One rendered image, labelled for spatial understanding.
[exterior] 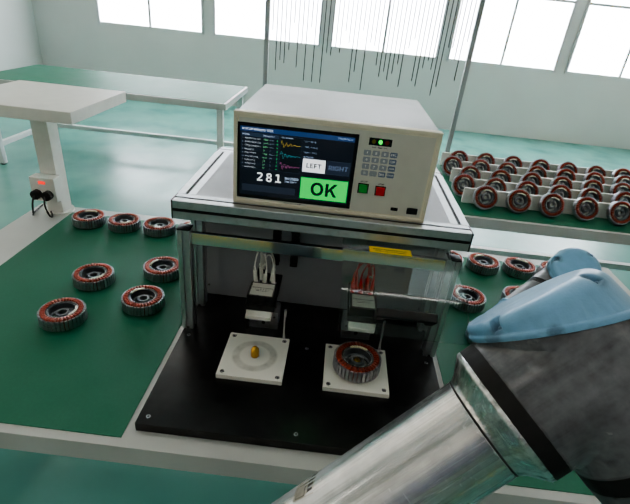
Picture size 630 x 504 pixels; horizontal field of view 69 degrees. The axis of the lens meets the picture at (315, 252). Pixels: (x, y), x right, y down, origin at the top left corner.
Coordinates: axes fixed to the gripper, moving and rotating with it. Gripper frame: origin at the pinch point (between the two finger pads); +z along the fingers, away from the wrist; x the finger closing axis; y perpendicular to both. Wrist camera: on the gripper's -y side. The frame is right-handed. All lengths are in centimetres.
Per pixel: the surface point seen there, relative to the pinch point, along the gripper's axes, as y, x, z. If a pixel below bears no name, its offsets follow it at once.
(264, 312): 17, -56, -5
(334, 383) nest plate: 25.5, -35.9, 0.8
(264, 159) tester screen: -8, -62, -29
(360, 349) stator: 15.2, -33.5, 4.1
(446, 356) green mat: 5.5, -13.9, 18.2
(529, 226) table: -86, 7, 82
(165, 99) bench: -165, -270, 135
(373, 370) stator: 19.7, -28.6, 0.7
